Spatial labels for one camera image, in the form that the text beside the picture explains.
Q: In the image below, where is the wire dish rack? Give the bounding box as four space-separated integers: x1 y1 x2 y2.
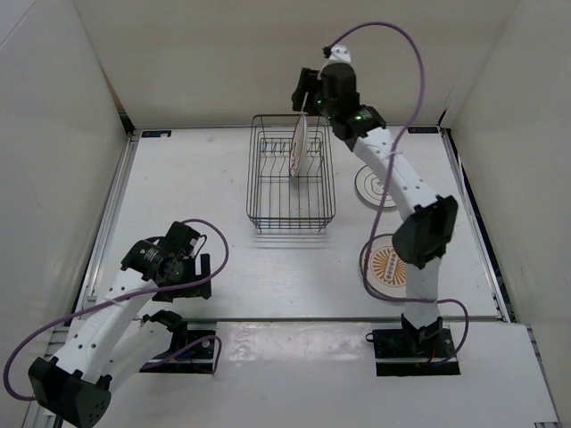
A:
245 114 336 234

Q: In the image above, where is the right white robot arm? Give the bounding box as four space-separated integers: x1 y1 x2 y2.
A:
292 63 458 357

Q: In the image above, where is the blue corner label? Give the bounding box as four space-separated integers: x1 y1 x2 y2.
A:
407 127 439 135
141 130 172 138

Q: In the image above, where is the red patterned plate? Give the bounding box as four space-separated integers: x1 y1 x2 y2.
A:
289 115 308 177
360 234 407 302

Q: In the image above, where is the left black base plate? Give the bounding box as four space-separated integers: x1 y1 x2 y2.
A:
140 329 219 375

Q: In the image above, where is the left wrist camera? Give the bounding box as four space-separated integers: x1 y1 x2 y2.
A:
159 221 202 259

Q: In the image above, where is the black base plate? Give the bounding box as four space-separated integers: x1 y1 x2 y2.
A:
140 329 219 375
366 328 460 377

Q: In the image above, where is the right blue corner label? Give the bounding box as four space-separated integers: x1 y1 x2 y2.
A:
407 127 439 135

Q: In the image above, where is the left blue corner label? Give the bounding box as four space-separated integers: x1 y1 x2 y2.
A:
141 130 172 138

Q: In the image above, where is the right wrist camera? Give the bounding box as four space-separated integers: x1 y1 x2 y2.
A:
319 45 357 100

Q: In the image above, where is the black patterned white plate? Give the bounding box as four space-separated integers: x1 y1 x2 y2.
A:
354 166 385 209

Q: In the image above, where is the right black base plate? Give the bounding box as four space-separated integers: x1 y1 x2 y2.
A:
366 328 460 377

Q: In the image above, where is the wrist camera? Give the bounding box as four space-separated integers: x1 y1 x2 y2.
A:
159 221 202 259
319 45 357 100

